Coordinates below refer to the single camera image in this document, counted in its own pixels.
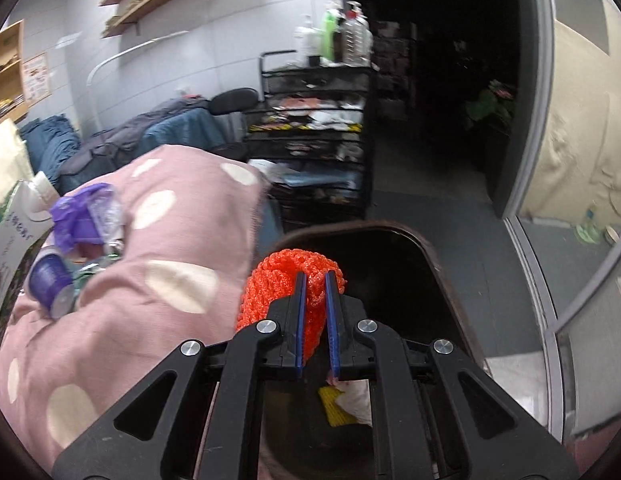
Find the green bottle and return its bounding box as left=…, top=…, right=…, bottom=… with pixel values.
left=323, top=2, right=344, bottom=61

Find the green plant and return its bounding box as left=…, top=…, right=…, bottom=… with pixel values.
left=465, top=80, right=516, bottom=133

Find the pink dotted blanket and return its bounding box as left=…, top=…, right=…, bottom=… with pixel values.
left=0, top=144, right=271, bottom=480

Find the white curved pipe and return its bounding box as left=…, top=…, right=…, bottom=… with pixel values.
left=86, top=30, right=191, bottom=136

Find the orange foam net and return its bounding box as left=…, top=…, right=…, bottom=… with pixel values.
left=235, top=249, right=349, bottom=361

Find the blue clothing pile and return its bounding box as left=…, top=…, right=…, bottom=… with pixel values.
left=19, top=115, right=81, bottom=186

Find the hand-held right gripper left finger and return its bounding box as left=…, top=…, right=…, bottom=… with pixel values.
left=51, top=271, right=307, bottom=480

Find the yellow sponge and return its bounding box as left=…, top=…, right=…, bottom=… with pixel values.
left=318, top=385, right=351, bottom=427

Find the wall poster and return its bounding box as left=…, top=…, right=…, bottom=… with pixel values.
left=21, top=52, right=52, bottom=103

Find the brown trash bin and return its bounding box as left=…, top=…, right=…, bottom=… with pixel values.
left=258, top=219, right=491, bottom=480

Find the wooden bookcase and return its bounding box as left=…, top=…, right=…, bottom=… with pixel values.
left=0, top=20, right=31, bottom=126

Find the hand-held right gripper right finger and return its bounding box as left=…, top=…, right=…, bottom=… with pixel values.
left=325, top=270, right=579, bottom=480

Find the dark display rack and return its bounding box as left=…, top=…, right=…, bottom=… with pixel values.
left=375, top=20, right=416, bottom=121

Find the black office chair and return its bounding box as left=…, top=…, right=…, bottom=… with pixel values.
left=208, top=87, right=264, bottom=161

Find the purple plastic wrapper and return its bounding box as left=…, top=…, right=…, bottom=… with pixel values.
left=49, top=182, right=126, bottom=256

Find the black mesh cart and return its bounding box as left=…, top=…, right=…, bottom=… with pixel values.
left=243, top=50, right=379, bottom=221

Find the blue cloth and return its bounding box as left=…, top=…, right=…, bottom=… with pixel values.
left=143, top=109, right=226, bottom=153

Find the clear plastic jug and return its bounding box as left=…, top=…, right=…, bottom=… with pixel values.
left=341, top=1, right=374, bottom=67

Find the glass door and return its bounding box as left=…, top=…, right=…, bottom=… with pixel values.
left=501, top=0, right=621, bottom=461

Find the green plastic wrapper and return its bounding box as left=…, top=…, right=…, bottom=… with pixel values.
left=73, top=240, right=126, bottom=291

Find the white pump bottle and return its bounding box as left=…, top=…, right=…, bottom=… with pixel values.
left=295, top=14, right=324, bottom=58

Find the purple yogurt cup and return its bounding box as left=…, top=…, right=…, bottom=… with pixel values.
left=29, top=250, right=76, bottom=320

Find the cream cloth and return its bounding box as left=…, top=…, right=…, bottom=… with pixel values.
left=0, top=119, right=34, bottom=211

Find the white green milk carton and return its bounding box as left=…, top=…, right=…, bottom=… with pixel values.
left=0, top=180, right=54, bottom=311

